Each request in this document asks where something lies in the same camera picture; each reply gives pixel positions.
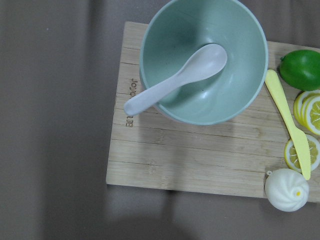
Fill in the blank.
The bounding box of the white steamed bun toy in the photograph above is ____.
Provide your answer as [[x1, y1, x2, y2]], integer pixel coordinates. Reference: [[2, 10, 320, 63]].
[[264, 168, 310, 212]]

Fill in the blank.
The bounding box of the bamboo cutting board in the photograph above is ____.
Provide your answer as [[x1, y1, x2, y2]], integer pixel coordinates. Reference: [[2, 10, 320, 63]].
[[106, 21, 289, 198]]

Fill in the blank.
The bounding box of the green lime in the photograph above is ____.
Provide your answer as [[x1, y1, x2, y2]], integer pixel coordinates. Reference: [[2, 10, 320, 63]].
[[278, 49, 320, 91]]

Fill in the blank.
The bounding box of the white ceramic spoon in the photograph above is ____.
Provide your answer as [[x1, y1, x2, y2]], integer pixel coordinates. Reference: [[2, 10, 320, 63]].
[[124, 43, 228, 116]]

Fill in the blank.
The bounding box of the yellow toy knife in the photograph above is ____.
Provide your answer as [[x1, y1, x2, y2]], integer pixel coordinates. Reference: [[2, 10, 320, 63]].
[[264, 69, 311, 181]]

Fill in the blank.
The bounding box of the green bowl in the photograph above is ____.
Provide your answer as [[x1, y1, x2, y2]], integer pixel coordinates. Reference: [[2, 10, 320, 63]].
[[139, 0, 268, 126]]

